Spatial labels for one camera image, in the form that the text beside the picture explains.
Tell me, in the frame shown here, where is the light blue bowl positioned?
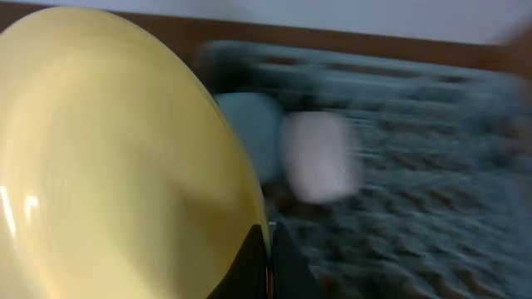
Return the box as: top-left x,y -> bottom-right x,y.
214,92 -> 283,184

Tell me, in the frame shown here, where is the yellow plate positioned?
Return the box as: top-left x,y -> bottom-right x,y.
1,7 -> 267,298

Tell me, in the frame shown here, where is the grey dishwasher rack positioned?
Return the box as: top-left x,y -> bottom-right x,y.
195,41 -> 531,298

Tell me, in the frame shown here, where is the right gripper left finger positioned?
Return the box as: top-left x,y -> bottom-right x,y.
207,224 -> 268,299

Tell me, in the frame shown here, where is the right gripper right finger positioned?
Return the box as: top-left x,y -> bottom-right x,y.
271,223 -> 324,299

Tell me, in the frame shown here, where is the white bowl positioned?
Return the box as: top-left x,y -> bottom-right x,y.
281,111 -> 363,204

